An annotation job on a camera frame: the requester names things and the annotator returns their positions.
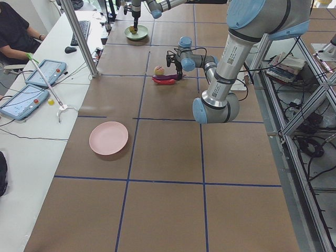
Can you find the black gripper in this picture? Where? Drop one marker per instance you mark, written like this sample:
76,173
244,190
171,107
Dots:
179,65
135,13

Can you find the purple eggplant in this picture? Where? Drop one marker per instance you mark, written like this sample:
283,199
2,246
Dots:
166,77

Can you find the red apple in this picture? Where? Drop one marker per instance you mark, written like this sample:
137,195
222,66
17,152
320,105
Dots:
133,30

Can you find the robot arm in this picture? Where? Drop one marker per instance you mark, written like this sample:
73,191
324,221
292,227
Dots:
155,9
247,22

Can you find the red chili pepper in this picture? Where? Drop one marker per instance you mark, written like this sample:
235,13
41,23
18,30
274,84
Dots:
164,82

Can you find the green plate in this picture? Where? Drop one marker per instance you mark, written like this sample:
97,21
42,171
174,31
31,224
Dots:
138,34

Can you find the pale peach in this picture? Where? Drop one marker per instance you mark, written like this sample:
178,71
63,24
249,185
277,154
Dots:
159,70

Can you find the black computer mouse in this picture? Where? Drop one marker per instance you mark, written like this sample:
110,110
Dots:
70,49

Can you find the far teach pendant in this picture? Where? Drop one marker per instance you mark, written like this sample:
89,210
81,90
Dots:
51,69

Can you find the teach pendant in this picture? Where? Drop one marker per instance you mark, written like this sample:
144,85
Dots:
51,69
25,102

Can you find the pink plate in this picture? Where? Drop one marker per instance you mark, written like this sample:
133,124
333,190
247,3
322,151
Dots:
108,138

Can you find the stack of books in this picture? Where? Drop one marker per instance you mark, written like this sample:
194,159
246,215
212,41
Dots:
285,68

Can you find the metal grabber stick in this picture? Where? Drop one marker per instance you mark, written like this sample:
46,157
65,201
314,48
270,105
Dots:
63,107

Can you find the small yellow object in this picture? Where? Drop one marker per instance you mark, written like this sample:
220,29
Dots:
51,102

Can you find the seated person in black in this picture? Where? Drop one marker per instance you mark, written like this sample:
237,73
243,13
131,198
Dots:
18,38

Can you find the near teach pendant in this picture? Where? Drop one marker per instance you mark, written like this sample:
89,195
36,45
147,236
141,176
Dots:
25,102

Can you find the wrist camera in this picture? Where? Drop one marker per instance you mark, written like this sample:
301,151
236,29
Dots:
170,58

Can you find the aluminium frame post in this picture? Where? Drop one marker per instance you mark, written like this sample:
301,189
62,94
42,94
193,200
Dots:
74,23

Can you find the aluminium table frame rail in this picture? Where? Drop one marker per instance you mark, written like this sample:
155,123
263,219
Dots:
300,118

